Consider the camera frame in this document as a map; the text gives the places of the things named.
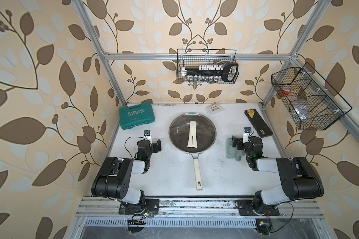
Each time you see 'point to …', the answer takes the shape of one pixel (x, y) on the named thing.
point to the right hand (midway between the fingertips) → (241, 136)
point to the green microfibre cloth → (232, 152)
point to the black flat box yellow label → (259, 123)
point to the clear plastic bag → (303, 111)
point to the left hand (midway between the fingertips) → (149, 138)
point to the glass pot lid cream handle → (192, 133)
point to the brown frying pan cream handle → (199, 184)
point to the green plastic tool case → (136, 115)
